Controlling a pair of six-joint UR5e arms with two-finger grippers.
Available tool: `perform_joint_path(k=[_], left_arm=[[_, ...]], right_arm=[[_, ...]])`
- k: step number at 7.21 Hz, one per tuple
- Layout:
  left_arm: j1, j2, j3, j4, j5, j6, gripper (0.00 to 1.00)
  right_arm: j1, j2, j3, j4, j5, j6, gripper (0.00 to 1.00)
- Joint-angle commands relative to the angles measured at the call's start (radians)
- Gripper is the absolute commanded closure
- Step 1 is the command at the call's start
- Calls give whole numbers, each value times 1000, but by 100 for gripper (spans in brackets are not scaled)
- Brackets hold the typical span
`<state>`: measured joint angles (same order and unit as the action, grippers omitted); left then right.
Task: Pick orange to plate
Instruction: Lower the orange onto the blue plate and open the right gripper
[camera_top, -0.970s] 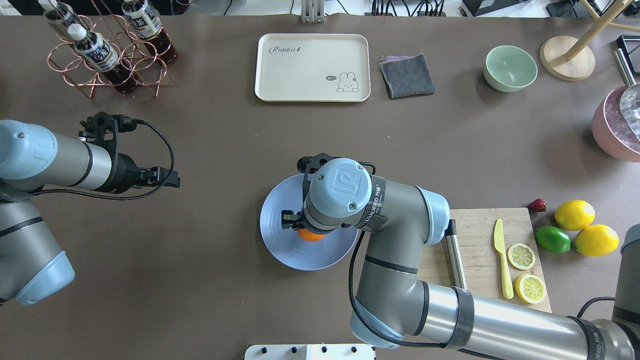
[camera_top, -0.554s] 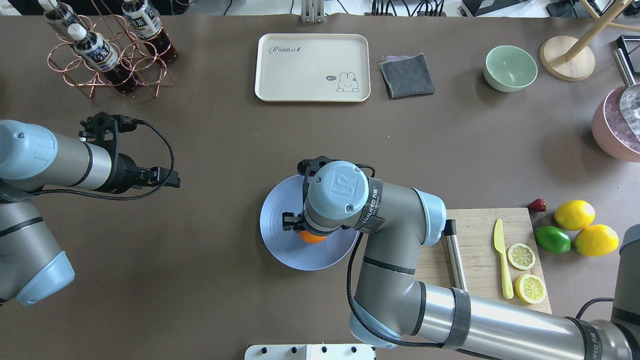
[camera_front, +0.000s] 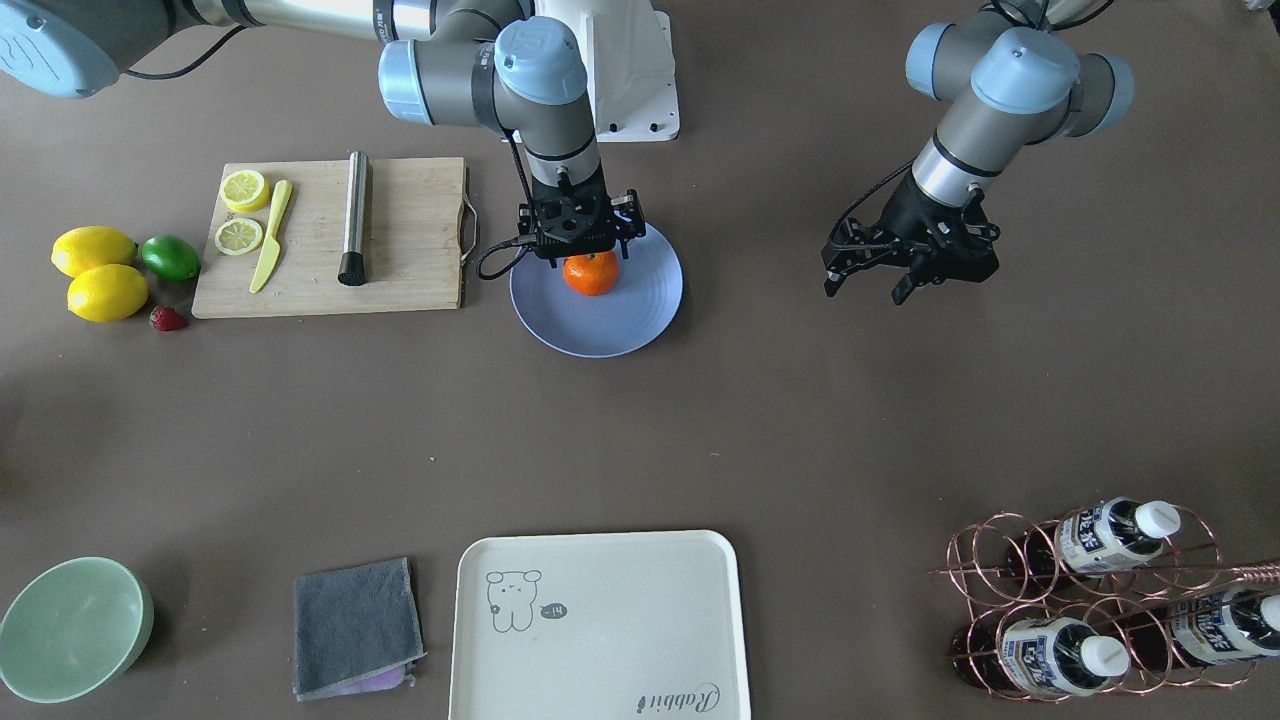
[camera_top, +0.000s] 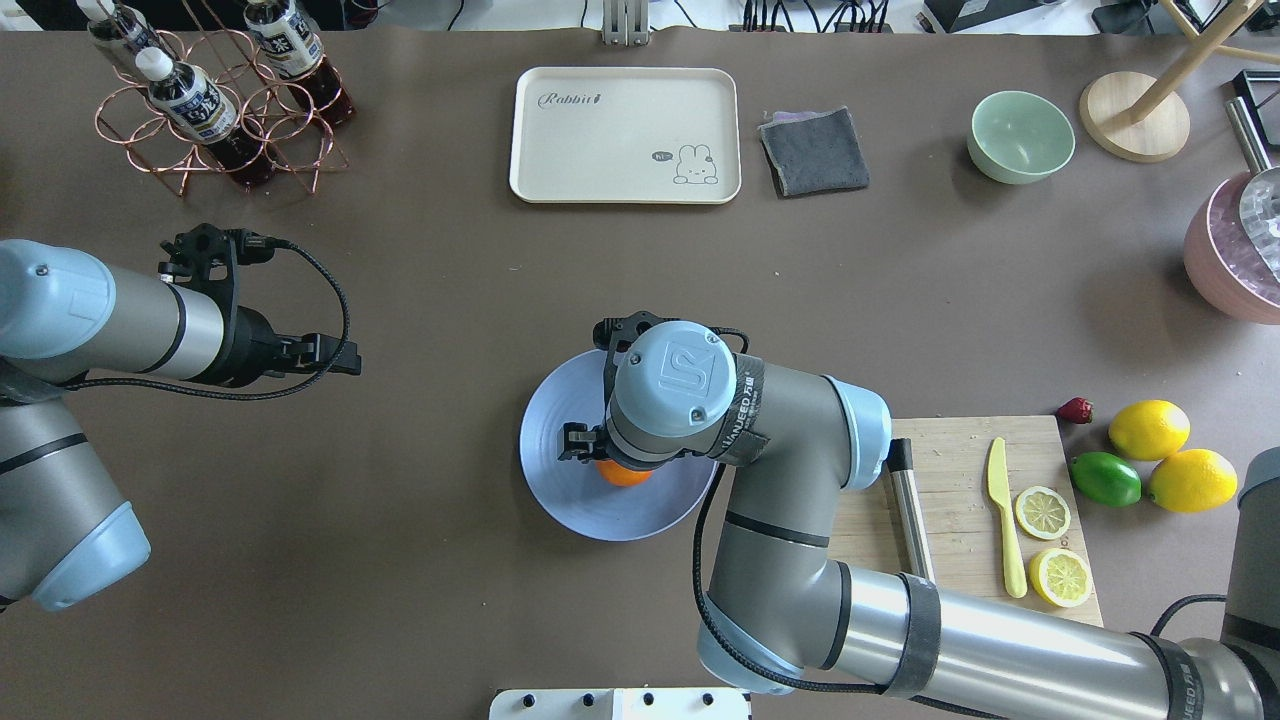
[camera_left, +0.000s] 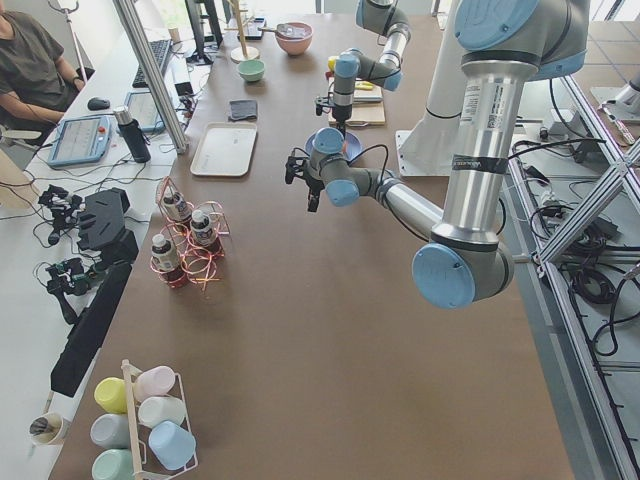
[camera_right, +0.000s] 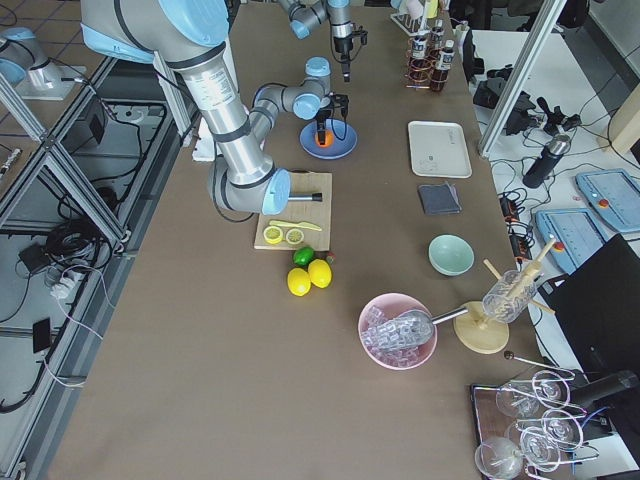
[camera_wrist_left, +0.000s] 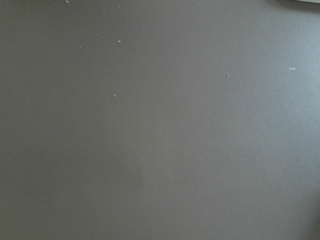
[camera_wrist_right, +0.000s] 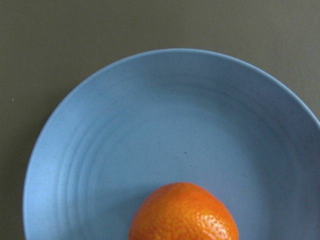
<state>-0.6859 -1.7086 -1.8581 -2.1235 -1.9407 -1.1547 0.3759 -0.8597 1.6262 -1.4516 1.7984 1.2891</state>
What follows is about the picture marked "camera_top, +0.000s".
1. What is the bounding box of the steel muddler black tip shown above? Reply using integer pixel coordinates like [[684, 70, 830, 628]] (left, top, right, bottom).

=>
[[884, 438, 937, 582]]

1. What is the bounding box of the tea bottle front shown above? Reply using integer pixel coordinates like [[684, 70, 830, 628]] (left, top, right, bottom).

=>
[[134, 47, 275, 187]]

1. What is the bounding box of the blue round plate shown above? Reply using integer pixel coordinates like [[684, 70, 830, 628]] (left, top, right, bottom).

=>
[[518, 350, 716, 542]]

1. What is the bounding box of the green lime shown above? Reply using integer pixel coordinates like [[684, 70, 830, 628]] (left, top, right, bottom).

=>
[[1068, 451, 1143, 507]]

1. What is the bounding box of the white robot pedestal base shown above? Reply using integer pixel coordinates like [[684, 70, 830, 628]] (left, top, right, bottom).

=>
[[488, 685, 753, 719]]

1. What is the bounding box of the wooden cutting board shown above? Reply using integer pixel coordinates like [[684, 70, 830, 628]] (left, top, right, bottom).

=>
[[829, 415, 1103, 626]]

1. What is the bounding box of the yellow plastic knife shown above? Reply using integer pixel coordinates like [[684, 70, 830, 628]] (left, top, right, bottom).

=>
[[986, 436, 1028, 600]]

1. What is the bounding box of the tea bottle middle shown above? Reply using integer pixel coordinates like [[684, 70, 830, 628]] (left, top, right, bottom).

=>
[[243, 1, 356, 128]]

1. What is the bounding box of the lemon half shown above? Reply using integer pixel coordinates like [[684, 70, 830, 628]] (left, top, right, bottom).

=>
[[1027, 548, 1093, 609], [1012, 486, 1073, 541]]

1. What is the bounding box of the lemon half upper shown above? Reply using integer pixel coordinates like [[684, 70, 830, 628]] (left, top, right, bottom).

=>
[[1012, 486, 1073, 541]]

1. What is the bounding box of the yellow lemon far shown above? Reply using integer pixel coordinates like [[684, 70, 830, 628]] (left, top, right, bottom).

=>
[[1147, 448, 1239, 512]]

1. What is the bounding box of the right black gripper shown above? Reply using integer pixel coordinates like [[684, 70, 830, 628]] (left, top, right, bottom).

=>
[[558, 313, 681, 466]]

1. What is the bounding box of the metal scoop in bowl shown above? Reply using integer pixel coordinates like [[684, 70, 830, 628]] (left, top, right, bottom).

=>
[[1226, 96, 1279, 281]]

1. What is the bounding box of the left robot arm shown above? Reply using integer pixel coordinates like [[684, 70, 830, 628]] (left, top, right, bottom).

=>
[[1, 224, 362, 612]]

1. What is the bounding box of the grey folded cloth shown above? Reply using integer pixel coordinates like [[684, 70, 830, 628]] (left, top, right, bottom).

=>
[[758, 106, 870, 199]]

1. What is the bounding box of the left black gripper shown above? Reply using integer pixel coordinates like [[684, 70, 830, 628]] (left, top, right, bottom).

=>
[[157, 224, 362, 388]]

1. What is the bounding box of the tea bottle corner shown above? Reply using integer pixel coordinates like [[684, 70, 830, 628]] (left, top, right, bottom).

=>
[[76, 0, 177, 76]]

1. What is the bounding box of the pink bowl with ice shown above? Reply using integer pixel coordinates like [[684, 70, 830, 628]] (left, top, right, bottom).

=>
[[1183, 172, 1279, 325]]

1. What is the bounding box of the wooden stand round base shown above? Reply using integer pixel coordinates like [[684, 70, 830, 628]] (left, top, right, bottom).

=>
[[1078, 1, 1279, 163]]

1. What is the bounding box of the lemon half lower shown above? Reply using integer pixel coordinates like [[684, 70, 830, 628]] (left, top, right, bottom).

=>
[[1027, 548, 1093, 609]]

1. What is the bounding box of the cream rabbit tray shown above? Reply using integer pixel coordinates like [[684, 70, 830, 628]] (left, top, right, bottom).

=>
[[508, 67, 742, 205]]

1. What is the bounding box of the red strawberry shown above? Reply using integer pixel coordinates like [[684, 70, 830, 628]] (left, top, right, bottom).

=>
[[1053, 396, 1094, 425]]

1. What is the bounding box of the orange fruit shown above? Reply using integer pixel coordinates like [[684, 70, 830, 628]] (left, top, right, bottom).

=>
[[594, 460, 653, 488]]

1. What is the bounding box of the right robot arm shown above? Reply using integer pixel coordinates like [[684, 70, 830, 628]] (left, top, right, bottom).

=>
[[561, 311, 1279, 719]]

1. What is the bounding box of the yellow lemon near strawberry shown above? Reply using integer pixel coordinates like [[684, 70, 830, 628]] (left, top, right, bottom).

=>
[[1108, 398, 1190, 461]]

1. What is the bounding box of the green bowl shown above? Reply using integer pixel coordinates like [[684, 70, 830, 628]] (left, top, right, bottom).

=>
[[966, 90, 1076, 184]]

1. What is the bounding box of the tea bottle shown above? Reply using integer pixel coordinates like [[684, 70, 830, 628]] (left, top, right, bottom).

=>
[[134, 47, 275, 187], [243, 1, 356, 128]]

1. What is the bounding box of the copper wire bottle rack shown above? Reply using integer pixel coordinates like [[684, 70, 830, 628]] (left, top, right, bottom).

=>
[[93, 1, 348, 196]]

